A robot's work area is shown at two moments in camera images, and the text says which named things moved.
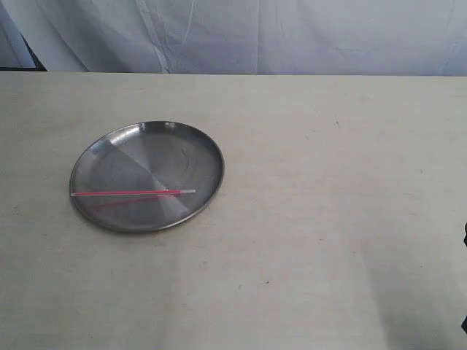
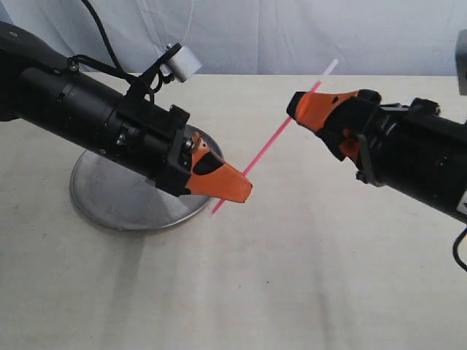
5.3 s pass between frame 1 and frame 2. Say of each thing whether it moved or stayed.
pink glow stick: moved
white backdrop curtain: stayed
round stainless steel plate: stayed
